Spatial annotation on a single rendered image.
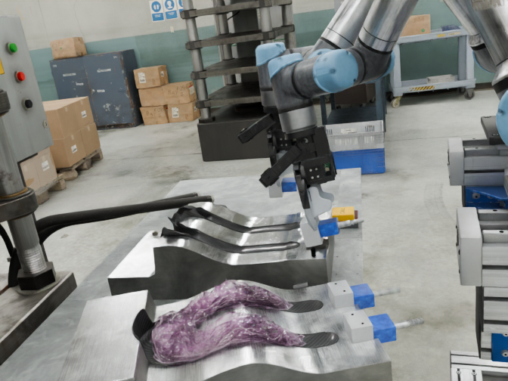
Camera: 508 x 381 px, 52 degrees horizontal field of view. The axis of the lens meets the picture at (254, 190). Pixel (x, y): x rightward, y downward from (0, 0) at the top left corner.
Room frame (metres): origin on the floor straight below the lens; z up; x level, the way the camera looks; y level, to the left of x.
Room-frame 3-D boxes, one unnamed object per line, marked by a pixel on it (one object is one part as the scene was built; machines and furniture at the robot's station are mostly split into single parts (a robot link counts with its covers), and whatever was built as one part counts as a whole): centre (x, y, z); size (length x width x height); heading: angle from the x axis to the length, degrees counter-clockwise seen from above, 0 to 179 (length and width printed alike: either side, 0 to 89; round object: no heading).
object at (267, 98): (1.34, -0.09, 1.17); 0.08 x 0.08 x 0.05
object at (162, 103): (7.89, 1.08, 0.42); 0.86 x 0.33 x 0.83; 73
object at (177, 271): (1.14, 0.09, 0.87); 0.50 x 0.26 x 0.14; 77
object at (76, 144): (5.73, 2.36, 0.37); 1.20 x 0.82 x 0.74; 81
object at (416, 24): (6.72, -2.25, 0.94); 0.41 x 0.33 x 0.29; 81
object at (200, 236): (1.13, 0.07, 0.92); 0.35 x 0.16 x 0.09; 77
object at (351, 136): (4.29, -0.85, 0.28); 0.61 x 0.41 x 0.15; 73
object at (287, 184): (1.33, -0.11, 0.93); 0.13 x 0.05 x 0.05; 77
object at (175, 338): (0.78, 0.08, 0.90); 0.26 x 0.18 x 0.08; 94
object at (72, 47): (8.20, 2.46, 1.26); 0.42 x 0.33 x 0.29; 73
